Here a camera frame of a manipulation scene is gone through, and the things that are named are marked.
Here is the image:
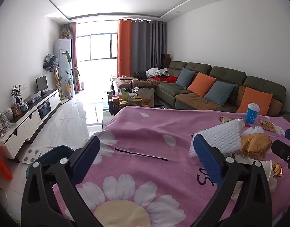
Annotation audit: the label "large gold foil wrapper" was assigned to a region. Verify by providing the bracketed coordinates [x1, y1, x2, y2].
[235, 133, 272, 161]

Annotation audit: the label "white foam fruit net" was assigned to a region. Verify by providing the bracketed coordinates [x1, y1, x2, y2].
[189, 119, 245, 157]

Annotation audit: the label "teal trash bin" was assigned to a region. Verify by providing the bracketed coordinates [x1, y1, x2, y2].
[25, 145, 76, 180]

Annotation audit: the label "flat gold snack packet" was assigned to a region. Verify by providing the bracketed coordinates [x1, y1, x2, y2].
[259, 119, 276, 132]

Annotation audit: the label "white bathroom scale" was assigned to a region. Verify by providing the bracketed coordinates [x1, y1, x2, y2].
[22, 147, 42, 165]

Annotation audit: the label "blue paper coffee cup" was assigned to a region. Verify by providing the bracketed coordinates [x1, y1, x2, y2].
[245, 103, 260, 124]

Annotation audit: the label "orange cushion near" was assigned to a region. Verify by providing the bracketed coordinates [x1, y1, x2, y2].
[237, 87, 273, 115]

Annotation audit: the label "orange cushion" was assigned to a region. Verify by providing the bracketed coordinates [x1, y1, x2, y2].
[237, 87, 273, 115]
[187, 72, 216, 97]

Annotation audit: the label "orange plastic bag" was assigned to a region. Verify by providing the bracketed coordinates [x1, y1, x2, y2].
[0, 155, 12, 180]

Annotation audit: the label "beige snack packet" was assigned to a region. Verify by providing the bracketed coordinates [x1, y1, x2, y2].
[219, 116, 234, 124]

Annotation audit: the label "white black tv cabinet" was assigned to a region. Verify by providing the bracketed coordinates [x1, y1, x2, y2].
[0, 89, 61, 160]

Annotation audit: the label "blue cushion near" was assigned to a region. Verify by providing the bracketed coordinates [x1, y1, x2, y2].
[204, 81, 234, 106]

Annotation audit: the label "blue cushion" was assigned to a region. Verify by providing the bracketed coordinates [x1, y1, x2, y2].
[176, 68, 195, 89]
[204, 81, 234, 106]

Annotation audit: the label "pink floral tablecloth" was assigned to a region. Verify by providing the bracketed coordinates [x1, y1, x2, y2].
[52, 105, 290, 227]

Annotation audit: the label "orange cushion far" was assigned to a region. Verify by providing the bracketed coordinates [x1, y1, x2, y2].
[187, 72, 216, 97]

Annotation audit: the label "small black monitor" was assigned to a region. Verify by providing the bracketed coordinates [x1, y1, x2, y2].
[36, 76, 48, 95]

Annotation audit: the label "green sectional sofa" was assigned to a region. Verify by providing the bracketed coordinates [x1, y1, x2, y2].
[155, 61, 290, 122]

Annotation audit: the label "glass coffee table with jars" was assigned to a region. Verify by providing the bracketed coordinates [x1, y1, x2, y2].
[102, 87, 158, 126]

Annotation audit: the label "tall green potted plant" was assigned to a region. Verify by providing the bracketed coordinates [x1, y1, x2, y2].
[57, 53, 80, 99]

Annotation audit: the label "blue cushion far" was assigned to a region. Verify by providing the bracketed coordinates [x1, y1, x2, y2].
[176, 68, 195, 89]

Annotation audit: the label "brown ottoman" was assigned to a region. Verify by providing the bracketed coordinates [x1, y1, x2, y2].
[115, 77, 161, 89]

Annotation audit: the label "white floor air conditioner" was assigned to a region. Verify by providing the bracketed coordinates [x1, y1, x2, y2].
[54, 39, 72, 97]

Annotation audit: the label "orange curtain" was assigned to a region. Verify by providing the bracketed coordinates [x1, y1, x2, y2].
[117, 19, 132, 77]

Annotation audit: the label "grey curtain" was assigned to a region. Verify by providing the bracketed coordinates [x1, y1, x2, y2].
[131, 20, 167, 74]

